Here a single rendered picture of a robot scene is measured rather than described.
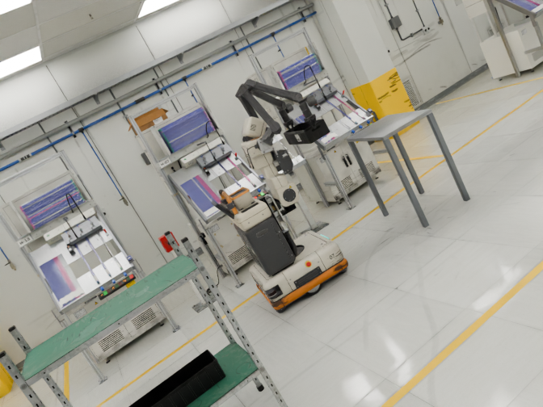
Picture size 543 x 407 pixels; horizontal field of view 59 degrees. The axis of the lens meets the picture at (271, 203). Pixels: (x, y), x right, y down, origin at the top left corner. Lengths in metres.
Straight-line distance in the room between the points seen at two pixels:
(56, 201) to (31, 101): 1.92
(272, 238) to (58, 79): 3.79
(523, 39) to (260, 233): 5.14
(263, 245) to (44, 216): 2.16
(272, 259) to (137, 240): 3.10
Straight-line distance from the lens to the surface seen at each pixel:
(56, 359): 2.32
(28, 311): 6.49
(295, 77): 5.52
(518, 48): 7.69
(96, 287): 4.44
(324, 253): 3.69
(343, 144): 5.52
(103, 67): 6.54
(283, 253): 3.62
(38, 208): 4.83
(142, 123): 5.27
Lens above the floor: 1.53
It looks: 12 degrees down
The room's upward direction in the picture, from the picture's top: 28 degrees counter-clockwise
